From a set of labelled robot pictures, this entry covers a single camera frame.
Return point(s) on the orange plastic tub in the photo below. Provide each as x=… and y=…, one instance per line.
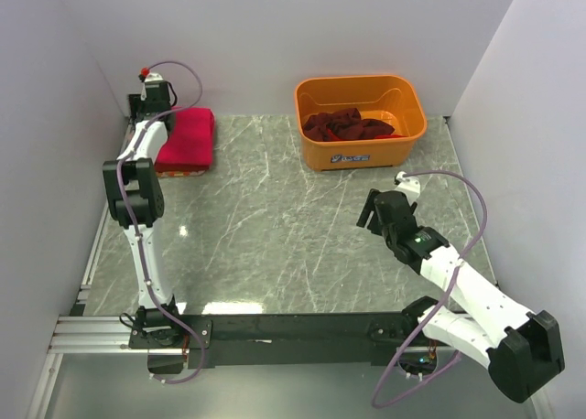
x=388, y=98

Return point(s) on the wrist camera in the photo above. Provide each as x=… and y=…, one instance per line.
x=148, y=76
x=408, y=185

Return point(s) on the black base beam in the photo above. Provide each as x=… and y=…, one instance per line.
x=264, y=339

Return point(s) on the folded red t shirt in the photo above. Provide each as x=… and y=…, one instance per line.
x=180, y=168

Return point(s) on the aluminium frame rail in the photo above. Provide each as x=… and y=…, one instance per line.
x=77, y=334

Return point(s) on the dark maroon t shirt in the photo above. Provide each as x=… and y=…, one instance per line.
x=347, y=123

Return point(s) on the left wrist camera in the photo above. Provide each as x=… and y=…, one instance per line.
x=148, y=76

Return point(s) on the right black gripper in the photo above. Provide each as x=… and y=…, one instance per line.
x=364, y=214

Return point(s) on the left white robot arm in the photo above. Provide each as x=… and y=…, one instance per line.
x=135, y=201

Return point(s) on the pink t shirt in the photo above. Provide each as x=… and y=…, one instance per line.
x=191, y=141

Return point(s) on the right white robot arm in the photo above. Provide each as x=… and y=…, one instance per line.
x=522, y=350

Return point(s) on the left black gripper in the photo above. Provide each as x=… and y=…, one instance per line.
x=135, y=106

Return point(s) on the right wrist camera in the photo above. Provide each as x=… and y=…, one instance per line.
x=408, y=185

